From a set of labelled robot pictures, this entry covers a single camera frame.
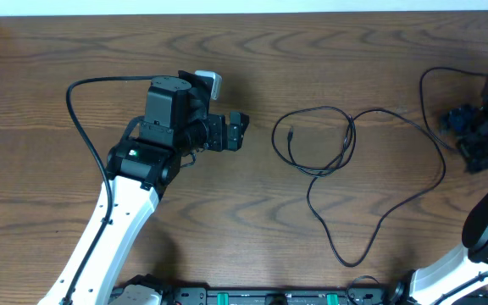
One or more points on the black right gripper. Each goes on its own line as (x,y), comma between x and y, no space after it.
(479,157)

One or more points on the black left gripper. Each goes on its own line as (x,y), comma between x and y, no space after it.
(235,133)

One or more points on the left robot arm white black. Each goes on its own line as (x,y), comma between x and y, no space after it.
(176,123)

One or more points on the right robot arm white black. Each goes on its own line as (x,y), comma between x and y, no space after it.
(461,276)

